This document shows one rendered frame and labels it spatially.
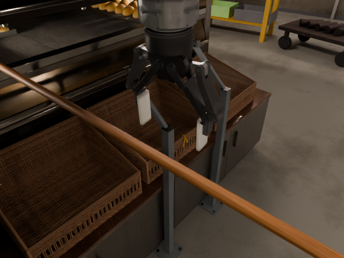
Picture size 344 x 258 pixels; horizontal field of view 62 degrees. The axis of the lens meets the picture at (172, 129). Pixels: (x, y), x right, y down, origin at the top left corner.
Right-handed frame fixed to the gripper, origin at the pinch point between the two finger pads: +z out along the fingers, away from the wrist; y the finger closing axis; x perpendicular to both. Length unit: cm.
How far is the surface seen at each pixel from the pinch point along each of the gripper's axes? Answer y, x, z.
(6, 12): -81, 14, -6
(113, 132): -23.9, 4.7, 15.3
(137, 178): -42, 28, 68
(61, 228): -46, -11, 63
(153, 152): -9.4, 4.5, 14.8
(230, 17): -207, 464, 136
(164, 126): -35, 41, 42
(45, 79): -96, 27, 30
